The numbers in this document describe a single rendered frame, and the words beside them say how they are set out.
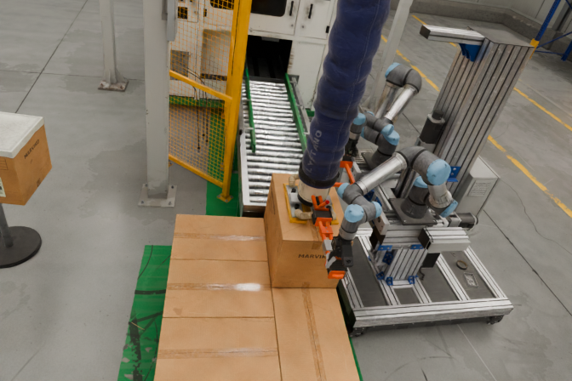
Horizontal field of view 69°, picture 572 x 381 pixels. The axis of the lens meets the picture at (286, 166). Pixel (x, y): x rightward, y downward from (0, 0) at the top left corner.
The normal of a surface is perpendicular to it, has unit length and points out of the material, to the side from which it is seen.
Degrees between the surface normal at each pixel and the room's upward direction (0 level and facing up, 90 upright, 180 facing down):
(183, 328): 0
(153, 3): 90
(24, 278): 0
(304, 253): 90
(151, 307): 0
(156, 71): 90
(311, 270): 90
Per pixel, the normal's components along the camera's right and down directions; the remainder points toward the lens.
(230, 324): 0.17, -0.80
